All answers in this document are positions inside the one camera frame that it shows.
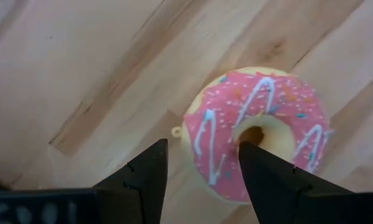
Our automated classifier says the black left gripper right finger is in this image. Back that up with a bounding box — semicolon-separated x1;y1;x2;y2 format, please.
237;141;352;224

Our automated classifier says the pink frosted donut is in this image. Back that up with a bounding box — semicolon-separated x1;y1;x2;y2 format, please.
171;66;334;203

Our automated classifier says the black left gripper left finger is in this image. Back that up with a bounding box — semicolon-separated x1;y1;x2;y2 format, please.
93;138;169;224

